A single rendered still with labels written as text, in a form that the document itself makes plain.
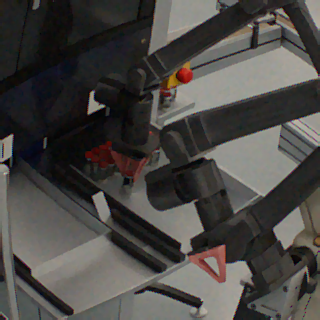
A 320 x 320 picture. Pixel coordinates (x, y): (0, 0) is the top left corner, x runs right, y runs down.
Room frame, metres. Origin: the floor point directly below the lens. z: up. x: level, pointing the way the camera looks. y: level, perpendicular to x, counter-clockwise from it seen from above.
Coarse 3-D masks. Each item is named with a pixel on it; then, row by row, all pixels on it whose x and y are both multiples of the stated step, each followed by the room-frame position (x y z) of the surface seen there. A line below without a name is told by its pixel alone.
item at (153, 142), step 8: (120, 128) 2.05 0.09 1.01; (128, 128) 2.00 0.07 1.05; (136, 128) 2.00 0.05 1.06; (144, 128) 2.00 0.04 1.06; (112, 136) 2.02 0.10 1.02; (120, 136) 2.02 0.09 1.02; (128, 136) 2.00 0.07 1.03; (136, 136) 2.00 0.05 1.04; (144, 136) 2.01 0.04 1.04; (152, 136) 2.04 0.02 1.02; (120, 144) 2.00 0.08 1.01; (128, 144) 2.00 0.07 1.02; (136, 144) 2.00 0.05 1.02; (144, 144) 2.01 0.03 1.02; (152, 144) 2.01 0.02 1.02; (144, 152) 1.98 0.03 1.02
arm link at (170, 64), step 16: (240, 0) 1.96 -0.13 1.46; (256, 0) 1.95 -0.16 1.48; (224, 16) 2.00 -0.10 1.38; (240, 16) 1.98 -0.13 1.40; (256, 16) 1.97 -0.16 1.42; (192, 32) 2.01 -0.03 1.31; (208, 32) 2.00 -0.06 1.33; (224, 32) 1.98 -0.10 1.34; (160, 48) 2.03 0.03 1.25; (176, 48) 2.01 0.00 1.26; (192, 48) 2.00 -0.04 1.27; (208, 48) 2.00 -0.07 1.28; (144, 64) 2.02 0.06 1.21; (160, 64) 2.01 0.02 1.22; (176, 64) 2.00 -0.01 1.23; (160, 80) 2.04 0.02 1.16
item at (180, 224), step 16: (160, 160) 2.15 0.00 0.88; (80, 176) 2.02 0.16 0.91; (224, 176) 2.09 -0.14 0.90; (96, 192) 1.98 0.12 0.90; (112, 192) 2.01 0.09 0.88; (144, 192) 2.03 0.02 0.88; (240, 192) 2.06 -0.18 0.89; (256, 192) 2.03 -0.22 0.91; (128, 208) 1.92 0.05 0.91; (144, 208) 1.97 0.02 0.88; (176, 208) 1.99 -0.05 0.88; (192, 208) 1.99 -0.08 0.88; (240, 208) 1.97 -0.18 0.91; (144, 224) 1.89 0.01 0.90; (160, 224) 1.92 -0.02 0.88; (176, 224) 1.93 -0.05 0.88; (192, 224) 1.94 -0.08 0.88; (176, 240) 1.83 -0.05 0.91
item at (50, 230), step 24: (24, 168) 2.02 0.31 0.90; (24, 192) 1.95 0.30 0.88; (48, 192) 1.96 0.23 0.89; (24, 216) 1.86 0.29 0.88; (48, 216) 1.88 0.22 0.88; (72, 216) 1.90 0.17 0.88; (24, 240) 1.77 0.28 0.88; (48, 240) 1.79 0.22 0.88; (72, 240) 1.81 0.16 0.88; (96, 240) 1.80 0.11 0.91; (24, 264) 1.65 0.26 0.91; (48, 264) 1.68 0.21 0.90
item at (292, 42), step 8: (224, 0) 3.09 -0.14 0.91; (232, 0) 3.07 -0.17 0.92; (216, 8) 3.11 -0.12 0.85; (264, 16) 2.98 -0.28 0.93; (280, 16) 2.96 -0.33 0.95; (280, 24) 2.93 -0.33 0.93; (288, 24) 2.96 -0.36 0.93; (288, 32) 2.91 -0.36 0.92; (296, 32) 2.91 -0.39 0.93; (288, 40) 2.91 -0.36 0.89; (296, 40) 2.89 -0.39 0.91; (288, 48) 2.91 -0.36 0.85; (296, 48) 2.88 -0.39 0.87; (304, 48) 2.86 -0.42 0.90; (304, 56) 2.86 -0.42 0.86; (312, 64) 2.84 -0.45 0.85
